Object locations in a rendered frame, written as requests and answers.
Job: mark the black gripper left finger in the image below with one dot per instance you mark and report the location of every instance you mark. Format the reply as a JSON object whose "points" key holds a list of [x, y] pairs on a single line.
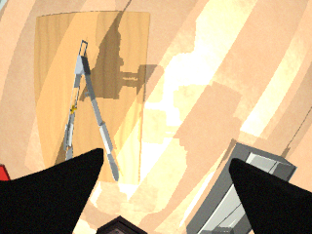
{"points": [[50, 201]]}

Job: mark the red spatula with wooden handle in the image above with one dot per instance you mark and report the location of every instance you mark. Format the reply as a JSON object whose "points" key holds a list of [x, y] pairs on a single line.
{"points": [[3, 173]]}

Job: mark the light brown wooden board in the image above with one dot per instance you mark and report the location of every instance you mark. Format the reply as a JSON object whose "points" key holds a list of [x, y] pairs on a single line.
{"points": [[117, 56]]}

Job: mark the grey metal roasting tin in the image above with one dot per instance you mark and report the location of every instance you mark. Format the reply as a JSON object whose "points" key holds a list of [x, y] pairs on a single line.
{"points": [[222, 212]]}

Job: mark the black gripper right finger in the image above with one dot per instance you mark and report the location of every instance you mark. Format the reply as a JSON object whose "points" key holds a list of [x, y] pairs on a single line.
{"points": [[272, 205]]}

